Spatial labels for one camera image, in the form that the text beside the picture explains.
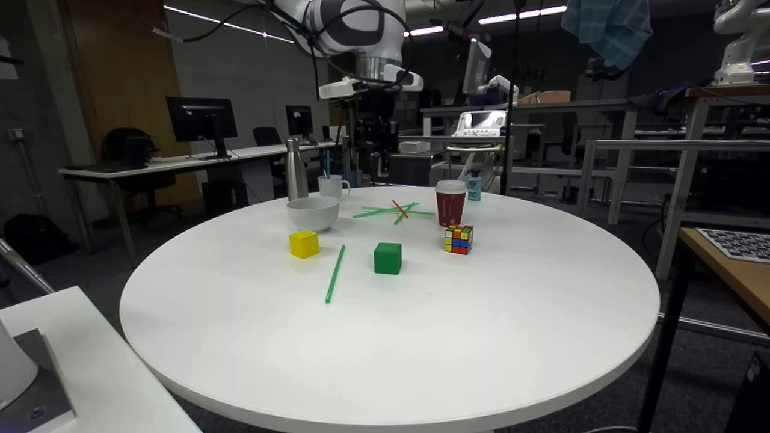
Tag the black camera tripod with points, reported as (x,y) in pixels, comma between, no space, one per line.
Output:
(348,139)

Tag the white mug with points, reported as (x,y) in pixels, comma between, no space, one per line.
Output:
(330,186)

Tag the black backpack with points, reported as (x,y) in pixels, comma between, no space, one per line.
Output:
(31,236)

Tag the large black computer monitor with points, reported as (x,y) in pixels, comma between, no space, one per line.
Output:
(201,117)

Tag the small black computer monitor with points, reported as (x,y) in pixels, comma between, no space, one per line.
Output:
(298,121)

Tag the Rubik's cube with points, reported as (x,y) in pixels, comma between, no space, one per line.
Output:
(460,239)

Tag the green block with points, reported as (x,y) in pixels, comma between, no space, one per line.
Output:
(387,257)

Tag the checkerboard calibration sheet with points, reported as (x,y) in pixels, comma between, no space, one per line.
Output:
(742,242)

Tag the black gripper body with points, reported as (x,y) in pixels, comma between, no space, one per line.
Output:
(379,116)

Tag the stainless steel bottle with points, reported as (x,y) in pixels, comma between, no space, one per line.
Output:
(297,168)

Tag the yellow block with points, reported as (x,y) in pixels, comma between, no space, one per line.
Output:
(304,242)

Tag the red cup white lid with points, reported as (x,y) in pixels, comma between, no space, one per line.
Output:
(451,205)

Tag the white medical cart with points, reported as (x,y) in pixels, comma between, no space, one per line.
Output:
(482,121)

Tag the long green straw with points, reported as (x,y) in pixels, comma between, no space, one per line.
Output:
(336,274)

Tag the white side table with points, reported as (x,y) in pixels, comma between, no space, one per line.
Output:
(87,360)

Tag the long white office desk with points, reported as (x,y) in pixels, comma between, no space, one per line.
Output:
(160,164)

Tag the ceiling light strip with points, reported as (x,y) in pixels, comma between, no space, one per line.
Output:
(425,31)
(521,15)
(241,28)

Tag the black office chair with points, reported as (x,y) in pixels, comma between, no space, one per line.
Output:
(125,146)

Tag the teal hanging cloth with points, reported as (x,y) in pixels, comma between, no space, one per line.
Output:
(614,26)

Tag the grey table with box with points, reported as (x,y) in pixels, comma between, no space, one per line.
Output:
(561,103)

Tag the small blue bottle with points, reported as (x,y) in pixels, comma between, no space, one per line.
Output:
(475,187)

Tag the grey metal table frame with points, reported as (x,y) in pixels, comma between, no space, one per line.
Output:
(665,145)

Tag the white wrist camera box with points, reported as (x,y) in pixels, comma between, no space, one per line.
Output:
(338,90)

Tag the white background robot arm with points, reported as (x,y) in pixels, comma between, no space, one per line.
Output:
(736,43)

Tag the wooden top metal table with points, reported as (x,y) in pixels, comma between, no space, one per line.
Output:
(724,92)

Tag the orange stick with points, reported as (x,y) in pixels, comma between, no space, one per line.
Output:
(402,209)

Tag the white bowl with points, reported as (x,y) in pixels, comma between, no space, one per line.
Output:
(313,212)

